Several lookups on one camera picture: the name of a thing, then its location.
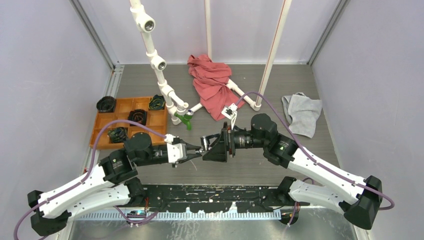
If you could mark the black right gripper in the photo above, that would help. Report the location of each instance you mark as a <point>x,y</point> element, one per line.
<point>226,142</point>

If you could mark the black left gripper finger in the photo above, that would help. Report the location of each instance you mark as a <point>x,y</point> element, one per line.
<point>191,147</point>
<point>189,157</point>

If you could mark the chrome water faucet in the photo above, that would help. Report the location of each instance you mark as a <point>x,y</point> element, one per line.
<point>206,142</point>

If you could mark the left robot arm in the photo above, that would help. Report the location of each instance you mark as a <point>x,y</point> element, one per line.
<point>111,182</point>

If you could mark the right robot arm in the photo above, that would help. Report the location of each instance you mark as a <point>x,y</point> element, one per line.
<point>355,197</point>

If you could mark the green plastic faucet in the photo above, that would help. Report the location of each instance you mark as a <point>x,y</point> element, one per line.
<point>186,118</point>

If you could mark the orange compartment tray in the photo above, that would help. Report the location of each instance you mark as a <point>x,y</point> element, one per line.
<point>157,120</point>

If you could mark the rolled green tie in tray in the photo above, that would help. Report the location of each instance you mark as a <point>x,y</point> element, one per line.
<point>157,103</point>

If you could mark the rolled dark red tie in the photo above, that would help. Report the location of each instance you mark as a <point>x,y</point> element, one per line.
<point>138,116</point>

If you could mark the red cloth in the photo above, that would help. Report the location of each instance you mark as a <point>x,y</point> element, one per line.
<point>210,82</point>

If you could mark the unrolled dark patterned necktie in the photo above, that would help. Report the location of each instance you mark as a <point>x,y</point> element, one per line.
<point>117,135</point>

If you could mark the grey cloth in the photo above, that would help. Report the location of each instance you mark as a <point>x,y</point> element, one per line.
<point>302,113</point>

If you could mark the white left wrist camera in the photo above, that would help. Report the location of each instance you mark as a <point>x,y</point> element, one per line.
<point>176,149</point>

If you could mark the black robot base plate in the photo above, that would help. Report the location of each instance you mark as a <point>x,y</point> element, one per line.
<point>209,198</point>

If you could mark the white PVC pipe frame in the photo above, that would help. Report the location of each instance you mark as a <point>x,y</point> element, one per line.
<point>146,24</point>

